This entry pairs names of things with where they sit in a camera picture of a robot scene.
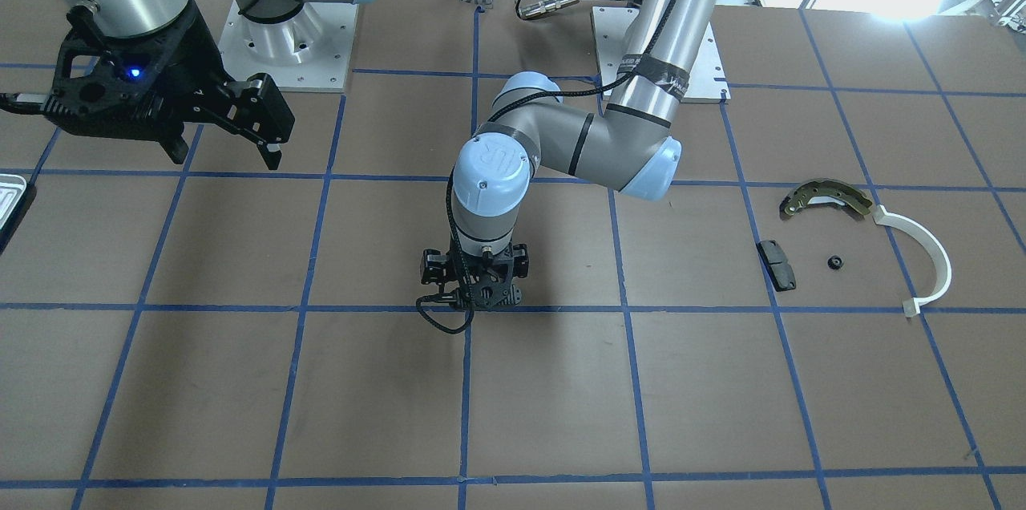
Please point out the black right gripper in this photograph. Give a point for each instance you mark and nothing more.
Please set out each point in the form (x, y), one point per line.
(191, 61)

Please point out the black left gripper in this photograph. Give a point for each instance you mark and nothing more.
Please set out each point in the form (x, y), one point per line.
(434, 267)

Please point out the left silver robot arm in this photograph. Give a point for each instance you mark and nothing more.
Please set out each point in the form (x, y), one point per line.
(628, 149)

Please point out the ribbed metal tray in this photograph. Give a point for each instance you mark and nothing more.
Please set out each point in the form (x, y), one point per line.
(14, 189)

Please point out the dark grey brake pad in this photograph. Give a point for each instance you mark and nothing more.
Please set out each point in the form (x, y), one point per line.
(777, 265)

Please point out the olive green brake shoe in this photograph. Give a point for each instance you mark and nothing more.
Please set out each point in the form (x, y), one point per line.
(825, 191)

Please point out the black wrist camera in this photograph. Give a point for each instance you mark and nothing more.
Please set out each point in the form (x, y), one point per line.
(503, 267)

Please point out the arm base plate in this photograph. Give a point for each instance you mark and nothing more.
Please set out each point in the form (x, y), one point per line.
(308, 53)
(707, 83)

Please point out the white curved plastic bracket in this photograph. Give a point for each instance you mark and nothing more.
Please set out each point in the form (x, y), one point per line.
(935, 250)

